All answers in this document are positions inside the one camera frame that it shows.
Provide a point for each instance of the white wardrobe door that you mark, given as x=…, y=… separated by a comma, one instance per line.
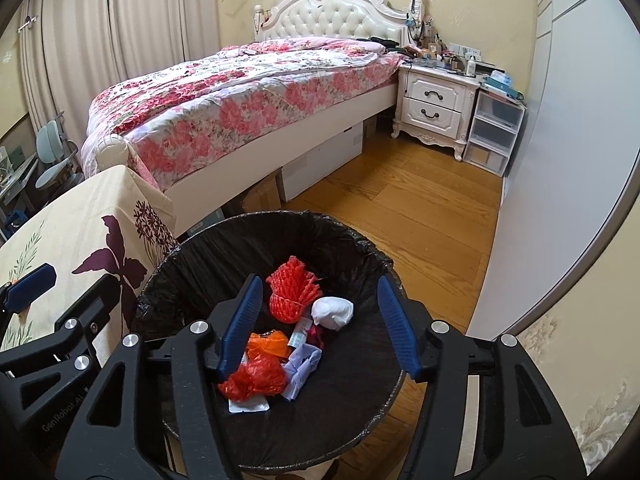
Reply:
x=550, y=160

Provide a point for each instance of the white nightstand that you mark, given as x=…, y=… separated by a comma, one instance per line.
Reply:
x=435, y=105

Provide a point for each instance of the red plastic bag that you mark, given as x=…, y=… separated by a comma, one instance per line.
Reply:
x=255, y=377

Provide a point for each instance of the grey study desk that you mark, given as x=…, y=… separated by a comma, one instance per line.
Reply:
x=20, y=175

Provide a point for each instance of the bin with black liner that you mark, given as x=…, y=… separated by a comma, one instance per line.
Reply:
x=350, y=390

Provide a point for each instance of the red foam fruit net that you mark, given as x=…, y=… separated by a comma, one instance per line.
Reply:
x=290, y=295

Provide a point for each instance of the beige curtains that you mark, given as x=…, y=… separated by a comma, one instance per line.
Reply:
x=125, y=20

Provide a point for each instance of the white storage box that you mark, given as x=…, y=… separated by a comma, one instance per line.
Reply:
x=325, y=160

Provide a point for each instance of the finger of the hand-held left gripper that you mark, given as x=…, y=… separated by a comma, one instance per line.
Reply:
x=75, y=340
x=30, y=285

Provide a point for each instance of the purple paper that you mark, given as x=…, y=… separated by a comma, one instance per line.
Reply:
x=302, y=365

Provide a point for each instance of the floral cream tablecloth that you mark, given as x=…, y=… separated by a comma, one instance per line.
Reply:
x=75, y=230

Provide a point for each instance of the pink floral quilt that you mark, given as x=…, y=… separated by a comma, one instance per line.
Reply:
x=225, y=95

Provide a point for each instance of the pile of small nightstand items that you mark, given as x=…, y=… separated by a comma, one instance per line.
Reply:
x=450, y=57

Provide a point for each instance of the dark red wrapper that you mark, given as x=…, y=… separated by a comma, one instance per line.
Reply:
x=315, y=336

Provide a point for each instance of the white plastic bag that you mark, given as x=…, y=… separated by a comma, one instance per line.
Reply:
x=332, y=312

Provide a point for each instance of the grey office chair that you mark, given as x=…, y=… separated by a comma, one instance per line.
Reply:
x=55, y=140

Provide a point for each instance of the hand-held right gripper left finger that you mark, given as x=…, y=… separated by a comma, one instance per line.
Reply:
x=240, y=330

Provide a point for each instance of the brown cardboard box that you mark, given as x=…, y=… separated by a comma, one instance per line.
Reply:
x=260, y=192

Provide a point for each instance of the clear plastic drawer unit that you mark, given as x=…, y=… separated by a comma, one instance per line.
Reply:
x=492, y=130

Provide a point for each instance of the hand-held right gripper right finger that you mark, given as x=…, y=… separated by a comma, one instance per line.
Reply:
x=400, y=330

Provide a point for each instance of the white bed with tufted headboard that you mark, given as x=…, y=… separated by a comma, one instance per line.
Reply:
x=250, y=180

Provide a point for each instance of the orange box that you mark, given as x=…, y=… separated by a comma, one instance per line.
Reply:
x=267, y=345

